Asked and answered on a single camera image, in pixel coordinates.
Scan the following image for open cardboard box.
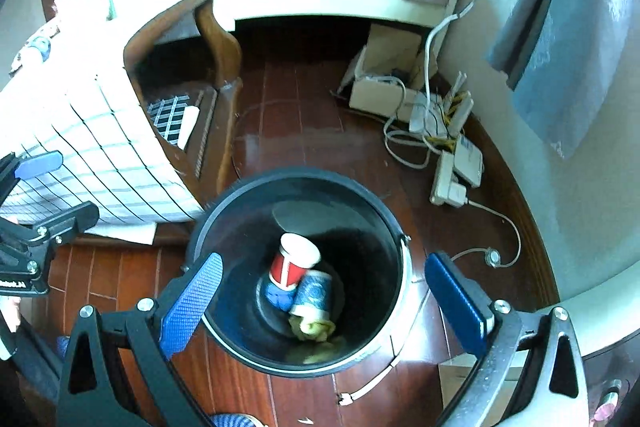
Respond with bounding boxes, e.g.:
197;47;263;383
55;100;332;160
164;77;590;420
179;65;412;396
340;23;423;118

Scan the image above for beige cardboard sheet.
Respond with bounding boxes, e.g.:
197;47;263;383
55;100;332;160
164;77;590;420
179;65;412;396
439;354;481;427

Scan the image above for white square device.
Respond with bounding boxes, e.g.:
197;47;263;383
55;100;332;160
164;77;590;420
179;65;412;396
452;137;485;188

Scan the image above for white plastic strip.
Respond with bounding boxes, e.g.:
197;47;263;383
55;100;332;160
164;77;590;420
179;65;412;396
337;349;401;405

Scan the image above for black round trash bin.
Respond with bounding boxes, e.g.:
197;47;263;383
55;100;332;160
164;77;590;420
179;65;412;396
187;166;416;378

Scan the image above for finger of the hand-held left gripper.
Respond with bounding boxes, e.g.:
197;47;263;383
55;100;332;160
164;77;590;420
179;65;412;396
0;150;64;208
27;201;100;253

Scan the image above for long white wall cable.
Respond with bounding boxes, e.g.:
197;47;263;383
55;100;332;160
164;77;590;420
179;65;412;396
415;0;488;108

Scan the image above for yellow crumpled paper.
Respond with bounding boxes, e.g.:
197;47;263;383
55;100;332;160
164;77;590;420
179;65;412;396
287;312;346;365

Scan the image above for white cable round end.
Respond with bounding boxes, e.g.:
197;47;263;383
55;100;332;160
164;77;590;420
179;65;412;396
450;199;522;268

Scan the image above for tangled white cables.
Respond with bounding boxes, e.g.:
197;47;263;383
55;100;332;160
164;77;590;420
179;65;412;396
382;77;458;168

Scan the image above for folded checkered cloth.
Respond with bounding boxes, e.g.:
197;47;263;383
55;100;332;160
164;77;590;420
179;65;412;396
146;94;201;150

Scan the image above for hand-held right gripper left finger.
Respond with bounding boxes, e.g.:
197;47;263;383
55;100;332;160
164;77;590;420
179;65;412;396
56;252;224;427

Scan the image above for brown wooden table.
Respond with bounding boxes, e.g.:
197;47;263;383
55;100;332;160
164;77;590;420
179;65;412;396
122;0;246;212

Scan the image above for person's left hand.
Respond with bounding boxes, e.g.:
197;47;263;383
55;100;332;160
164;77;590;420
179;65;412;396
0;294;22;333

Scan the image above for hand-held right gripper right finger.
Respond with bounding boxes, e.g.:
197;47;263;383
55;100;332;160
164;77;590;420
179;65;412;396
424;252;603;427

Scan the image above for red white paper cup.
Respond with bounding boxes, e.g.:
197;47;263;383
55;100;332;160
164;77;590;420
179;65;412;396
268;232;321;292

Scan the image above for blue patterned paper cup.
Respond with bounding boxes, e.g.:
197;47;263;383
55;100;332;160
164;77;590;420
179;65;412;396
290;269;333;315

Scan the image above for white power adapter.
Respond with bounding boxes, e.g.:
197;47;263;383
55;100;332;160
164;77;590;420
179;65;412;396
409;92;443;132

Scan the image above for blue grey curtain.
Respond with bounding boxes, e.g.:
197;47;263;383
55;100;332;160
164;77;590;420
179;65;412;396
487;0;640;160

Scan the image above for blue slipper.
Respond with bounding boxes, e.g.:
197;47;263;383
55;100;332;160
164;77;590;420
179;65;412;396
210;413;258;427

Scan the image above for white checkered tablecloth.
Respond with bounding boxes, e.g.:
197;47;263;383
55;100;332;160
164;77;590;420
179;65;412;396
0;0;206;228

